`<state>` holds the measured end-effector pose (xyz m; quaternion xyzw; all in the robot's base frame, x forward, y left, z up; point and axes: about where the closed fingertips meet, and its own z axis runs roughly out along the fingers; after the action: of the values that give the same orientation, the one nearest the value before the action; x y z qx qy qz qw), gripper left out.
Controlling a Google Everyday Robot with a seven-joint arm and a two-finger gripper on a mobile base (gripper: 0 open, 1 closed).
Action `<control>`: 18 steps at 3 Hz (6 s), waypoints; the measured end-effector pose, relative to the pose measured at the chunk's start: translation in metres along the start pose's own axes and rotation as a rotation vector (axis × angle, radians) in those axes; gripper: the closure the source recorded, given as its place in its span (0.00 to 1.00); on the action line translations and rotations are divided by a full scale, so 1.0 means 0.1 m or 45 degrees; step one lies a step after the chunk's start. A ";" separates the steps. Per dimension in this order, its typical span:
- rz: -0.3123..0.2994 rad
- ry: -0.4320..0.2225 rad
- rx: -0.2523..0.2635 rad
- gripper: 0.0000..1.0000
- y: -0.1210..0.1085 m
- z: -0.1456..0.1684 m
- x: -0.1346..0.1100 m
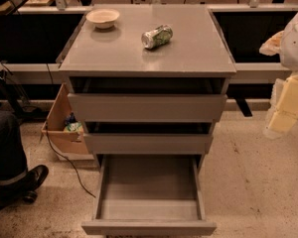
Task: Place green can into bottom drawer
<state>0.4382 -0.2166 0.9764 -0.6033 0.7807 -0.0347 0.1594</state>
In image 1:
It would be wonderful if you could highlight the left black workbench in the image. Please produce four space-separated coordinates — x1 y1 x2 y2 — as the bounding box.
0 7 84 84

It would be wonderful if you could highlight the grey top drawer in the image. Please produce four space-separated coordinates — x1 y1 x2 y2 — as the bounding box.
68 93 226 123

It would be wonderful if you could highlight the black floor cable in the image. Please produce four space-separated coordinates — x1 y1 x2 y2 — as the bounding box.
45 62 97 199

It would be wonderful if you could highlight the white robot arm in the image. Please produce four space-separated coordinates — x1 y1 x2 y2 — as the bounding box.
259 12 298 139

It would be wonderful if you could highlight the person's dark trouser leg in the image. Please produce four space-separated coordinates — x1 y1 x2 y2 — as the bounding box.
0 111 28 186

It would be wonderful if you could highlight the cardboard box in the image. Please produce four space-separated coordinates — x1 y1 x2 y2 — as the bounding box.
42 83 88 160

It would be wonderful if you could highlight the black leather shoe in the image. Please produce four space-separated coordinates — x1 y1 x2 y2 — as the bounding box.
0 165 49 204

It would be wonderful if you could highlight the white ceramic bowl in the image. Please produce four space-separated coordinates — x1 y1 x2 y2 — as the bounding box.
86 9 120 29

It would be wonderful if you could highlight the black chair base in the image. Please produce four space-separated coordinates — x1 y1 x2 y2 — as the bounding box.
0 60 42 118

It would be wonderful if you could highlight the black workbench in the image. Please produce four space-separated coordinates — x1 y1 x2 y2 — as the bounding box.
208 4 298 84
0 7 84 84

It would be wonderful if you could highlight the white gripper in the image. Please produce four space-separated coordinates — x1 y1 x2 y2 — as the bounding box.
259 31 298 139

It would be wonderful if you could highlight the green packet in box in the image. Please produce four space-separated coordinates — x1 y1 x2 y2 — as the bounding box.
64 122 83 132

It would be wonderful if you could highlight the right black workbench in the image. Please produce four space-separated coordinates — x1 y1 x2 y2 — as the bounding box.
208 4 298 84

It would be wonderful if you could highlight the grey open bottom drawer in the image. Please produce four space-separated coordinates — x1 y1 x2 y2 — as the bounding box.
81 155 217 236

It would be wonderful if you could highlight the grey drawer cabinet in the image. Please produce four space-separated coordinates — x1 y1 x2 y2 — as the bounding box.
59 3 237 171

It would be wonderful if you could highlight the grey middle drawer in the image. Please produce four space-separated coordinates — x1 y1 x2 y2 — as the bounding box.
83 134 213 155

